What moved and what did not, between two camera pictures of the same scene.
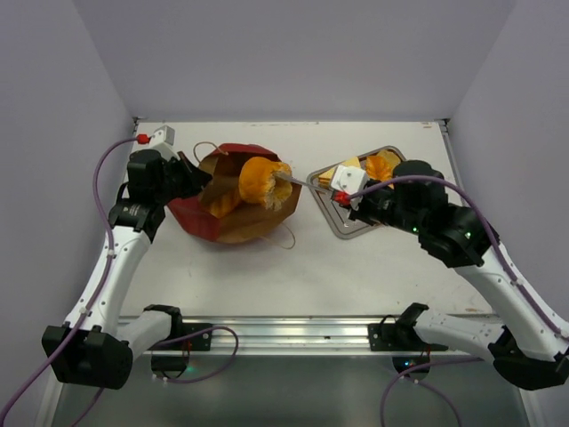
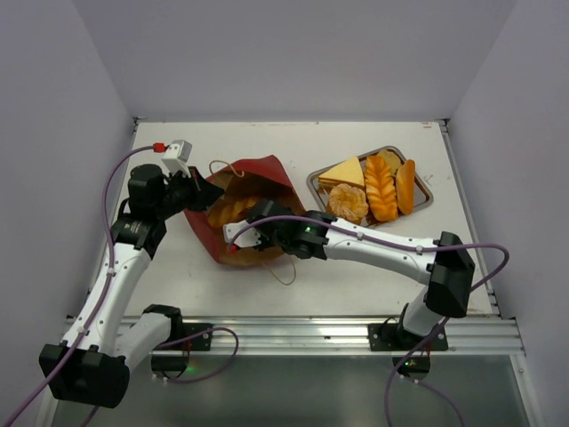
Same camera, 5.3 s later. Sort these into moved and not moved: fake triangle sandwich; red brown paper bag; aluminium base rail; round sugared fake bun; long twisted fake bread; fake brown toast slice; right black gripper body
Moved: red brown paper bag; right black gripper body; round sugared fake bun
Not moved: aluminium base rail; long twisted fake bread; fake brown toast slice; fake triangle sandwich
